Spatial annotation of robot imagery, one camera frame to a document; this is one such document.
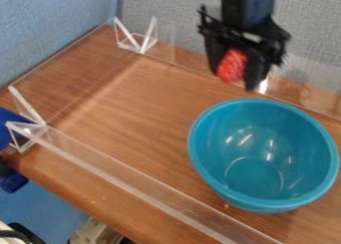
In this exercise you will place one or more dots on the clear acrylic barrier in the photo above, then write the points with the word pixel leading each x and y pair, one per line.
pixel 302 82
pixel 63 80
pixel 166 199

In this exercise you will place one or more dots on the clear acrylic left barrier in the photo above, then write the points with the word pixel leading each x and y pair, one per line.
pixel 63 80

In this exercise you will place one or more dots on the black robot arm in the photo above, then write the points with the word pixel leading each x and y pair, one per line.
pixel 242 14

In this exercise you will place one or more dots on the red strawberry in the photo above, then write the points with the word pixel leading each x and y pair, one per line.
pixel 230 67

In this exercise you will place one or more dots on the white black object below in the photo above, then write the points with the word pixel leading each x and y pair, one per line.
pixel 13 233

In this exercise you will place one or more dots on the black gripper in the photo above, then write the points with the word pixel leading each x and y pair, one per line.
pixel 265 36

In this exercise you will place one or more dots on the clear acrylic back barrier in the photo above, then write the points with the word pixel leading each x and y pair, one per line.
pixel 302 82

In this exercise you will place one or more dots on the blue plastic bowl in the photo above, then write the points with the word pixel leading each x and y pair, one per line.
pixel 263 154

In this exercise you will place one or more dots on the clear acrylic front barrier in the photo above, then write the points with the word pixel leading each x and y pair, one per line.
pixel 166 199

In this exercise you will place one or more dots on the blue clamp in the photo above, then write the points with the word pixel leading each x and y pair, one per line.
pixel 12 180

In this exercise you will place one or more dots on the grey box under table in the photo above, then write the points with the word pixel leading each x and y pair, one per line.
pixel 96 233

